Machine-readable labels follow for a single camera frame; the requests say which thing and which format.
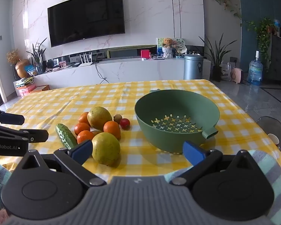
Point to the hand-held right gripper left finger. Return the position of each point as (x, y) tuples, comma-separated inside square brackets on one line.
[(80, 151)]

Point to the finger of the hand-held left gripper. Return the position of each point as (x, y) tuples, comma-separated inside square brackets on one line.
[(13, 119), (37, 136)]

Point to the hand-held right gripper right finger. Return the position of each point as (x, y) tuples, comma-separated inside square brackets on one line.
[(193, 152)]

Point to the orange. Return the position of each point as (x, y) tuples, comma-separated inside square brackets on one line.
[(83, 118), (84, 137), (112, 129), (81, 129)]

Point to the green cucumber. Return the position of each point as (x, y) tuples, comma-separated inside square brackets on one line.
[(64, 134)]

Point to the green colander bowl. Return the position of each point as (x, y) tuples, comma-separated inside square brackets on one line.
[(178, 105)]

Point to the brown kiwi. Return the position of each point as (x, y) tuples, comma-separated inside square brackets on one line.
[(117, 118)]

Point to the small red tomato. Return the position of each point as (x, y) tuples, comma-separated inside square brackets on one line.
[(125, 123)]

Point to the pink storage boxes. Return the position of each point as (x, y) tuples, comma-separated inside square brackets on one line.
[(25, 90)]

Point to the stack of yellow-green folders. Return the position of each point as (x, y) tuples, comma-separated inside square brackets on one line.
[(24, 82)]

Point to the orange cardboard box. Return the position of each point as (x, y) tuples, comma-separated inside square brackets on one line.
[(41, 89)]

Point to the golden acorn-shaped vase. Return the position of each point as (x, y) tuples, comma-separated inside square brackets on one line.
[(21, 69)]

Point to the blue snack bag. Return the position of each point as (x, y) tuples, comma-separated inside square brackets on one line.
[(30, 70)]

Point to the yellow checked tablecloth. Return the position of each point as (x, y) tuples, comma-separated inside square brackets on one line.
[(107, 98)]

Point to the dried flower bunch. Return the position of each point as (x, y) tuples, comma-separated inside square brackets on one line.
[(13, 56)]

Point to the green plant in glass vase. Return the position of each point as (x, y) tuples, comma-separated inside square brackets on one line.
[(38, 58)]

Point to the transparent chair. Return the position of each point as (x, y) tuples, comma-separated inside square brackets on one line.
[(270, 125)]

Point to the white cup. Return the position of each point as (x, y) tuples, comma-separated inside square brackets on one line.
[(274, 138)]

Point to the teal striped cloth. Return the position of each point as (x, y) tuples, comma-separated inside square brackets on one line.
[(274, 168)]

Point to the potted long-leaf plant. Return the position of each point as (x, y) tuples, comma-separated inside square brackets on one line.
[(216, 72)]

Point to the grey metal trash can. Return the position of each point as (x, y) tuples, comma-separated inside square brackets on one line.
[(193, 68)]

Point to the white plastic bag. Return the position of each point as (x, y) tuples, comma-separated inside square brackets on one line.
[(226, 72)]

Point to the white router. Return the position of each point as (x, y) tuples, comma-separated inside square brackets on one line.
[(85, 63)]

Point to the pink heater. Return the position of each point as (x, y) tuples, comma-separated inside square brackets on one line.
[(236, 75)]

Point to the white marble TV cabinet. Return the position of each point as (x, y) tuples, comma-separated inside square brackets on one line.
[(131, 71)]

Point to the blue water bottle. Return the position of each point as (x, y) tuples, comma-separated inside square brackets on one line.
[(255, 72)]

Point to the red box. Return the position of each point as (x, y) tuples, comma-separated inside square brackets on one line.
[(145, 54)]

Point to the blue picture book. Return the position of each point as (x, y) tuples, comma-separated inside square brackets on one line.
[(159, 48)]

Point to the round paper fan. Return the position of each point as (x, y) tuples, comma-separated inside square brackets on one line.
[(178, 43)]

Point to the brown teddy bear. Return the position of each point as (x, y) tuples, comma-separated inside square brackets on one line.
[(167, 42)]

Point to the dark cabinet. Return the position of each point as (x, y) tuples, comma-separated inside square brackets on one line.
[(279, 58)]

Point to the ivy plant on cabinet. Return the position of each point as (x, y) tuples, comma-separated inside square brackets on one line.
[(262, 32)]

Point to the hanging ivy plant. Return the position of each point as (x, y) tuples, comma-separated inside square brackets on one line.
[(224, 0)]

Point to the small photo frame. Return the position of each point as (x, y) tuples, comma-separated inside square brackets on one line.
[(62, 64)]

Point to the wall socket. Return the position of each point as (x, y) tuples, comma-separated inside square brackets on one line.
[(233, 59)]

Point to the black wall television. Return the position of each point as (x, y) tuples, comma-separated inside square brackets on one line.
[(86, 16)]

